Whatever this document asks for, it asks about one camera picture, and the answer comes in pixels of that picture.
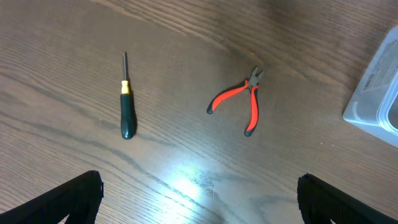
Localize black yellow screwdriver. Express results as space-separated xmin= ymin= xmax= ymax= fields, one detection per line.
xmin=120 ymin=52 xmax=136 ymax=140

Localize orange black pliers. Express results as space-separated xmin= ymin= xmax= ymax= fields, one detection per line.
xmin=206 ymin=67 xmax=264 ymax=137

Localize clear plastic container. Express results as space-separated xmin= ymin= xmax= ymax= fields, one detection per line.
xmin=343 ymin=27 xmax=397 ymax=147

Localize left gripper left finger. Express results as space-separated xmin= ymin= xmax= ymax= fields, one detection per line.
xmin=1 ymin=170 xmax=104 ymax=223

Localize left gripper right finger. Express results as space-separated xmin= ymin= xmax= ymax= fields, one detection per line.
xmin=297 ymin=174 xmax=397 ymax=224

